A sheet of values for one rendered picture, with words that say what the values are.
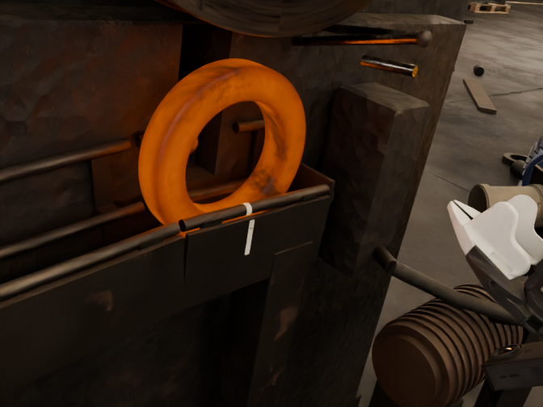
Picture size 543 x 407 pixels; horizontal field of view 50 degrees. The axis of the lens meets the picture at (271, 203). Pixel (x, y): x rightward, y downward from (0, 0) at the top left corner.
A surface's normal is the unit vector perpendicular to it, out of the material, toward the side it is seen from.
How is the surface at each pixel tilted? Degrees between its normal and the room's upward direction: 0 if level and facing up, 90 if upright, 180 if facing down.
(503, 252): 88
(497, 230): 88
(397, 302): 0
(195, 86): 35
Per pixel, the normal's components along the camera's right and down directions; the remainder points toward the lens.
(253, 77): 0.65, 0.43
